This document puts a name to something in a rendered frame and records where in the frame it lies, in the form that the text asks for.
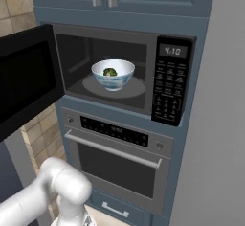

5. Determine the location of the grey microwave turntable plate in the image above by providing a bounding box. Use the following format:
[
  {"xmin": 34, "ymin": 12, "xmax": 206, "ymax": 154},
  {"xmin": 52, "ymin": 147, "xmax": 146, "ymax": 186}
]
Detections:
[{"xmin": 82, "ymin": 74, "xmax": 146, "ymax": 99}]

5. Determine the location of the white blue patterned bowl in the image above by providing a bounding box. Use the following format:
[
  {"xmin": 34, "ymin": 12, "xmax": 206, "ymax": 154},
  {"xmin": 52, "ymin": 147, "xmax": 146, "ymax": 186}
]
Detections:
[{"xmin": 91, "ymin": 58, "xmax": 136, "ymax": 92}]

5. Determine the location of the grey microwave oven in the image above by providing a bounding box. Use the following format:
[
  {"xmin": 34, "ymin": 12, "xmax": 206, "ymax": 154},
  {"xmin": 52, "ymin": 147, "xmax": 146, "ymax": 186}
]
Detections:
[{"xmin": 52, "ymin": 24, "xmax": 196, "ymax": 127}]

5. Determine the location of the green broccoli floret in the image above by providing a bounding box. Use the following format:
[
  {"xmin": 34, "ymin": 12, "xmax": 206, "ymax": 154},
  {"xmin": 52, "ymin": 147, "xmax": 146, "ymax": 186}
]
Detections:
[{"xmin": 102, "ymin": 67, "xmax": 119, "ymax": 78}]

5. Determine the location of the black microwave door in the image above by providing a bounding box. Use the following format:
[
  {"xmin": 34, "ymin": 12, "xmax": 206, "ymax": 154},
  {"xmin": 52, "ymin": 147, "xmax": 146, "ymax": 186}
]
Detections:
[{"xmin": 0, "ymin": 23, "xmax": 66, "ymax": 143}]

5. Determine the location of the blue drawer front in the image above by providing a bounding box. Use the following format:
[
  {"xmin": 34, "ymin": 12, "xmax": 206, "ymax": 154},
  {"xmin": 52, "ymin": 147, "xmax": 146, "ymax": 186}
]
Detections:
[{"xmin": 87, "ymin": 189, "xmax": 153, "ymax": 226}]

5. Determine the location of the silver oven door handle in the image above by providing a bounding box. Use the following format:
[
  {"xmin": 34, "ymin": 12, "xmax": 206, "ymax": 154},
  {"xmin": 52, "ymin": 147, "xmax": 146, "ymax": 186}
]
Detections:
[{"xmin": 64, "ymin": 130, "xmax": 163, "ymax": 170}]

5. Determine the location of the stainless steel wall oven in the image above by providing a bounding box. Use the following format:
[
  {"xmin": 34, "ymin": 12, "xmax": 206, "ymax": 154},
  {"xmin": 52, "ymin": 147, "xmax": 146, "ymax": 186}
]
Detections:
[{"xmin": 60, "ymin": 106, "xmax": 175, "ymax": 215}]

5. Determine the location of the silver drawer handle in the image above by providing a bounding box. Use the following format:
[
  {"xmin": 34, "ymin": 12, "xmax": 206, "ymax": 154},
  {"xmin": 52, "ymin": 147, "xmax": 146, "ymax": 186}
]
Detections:
[{"xmin": 101, "ymin": 201, "xmax": 130, "ymax": 218}]

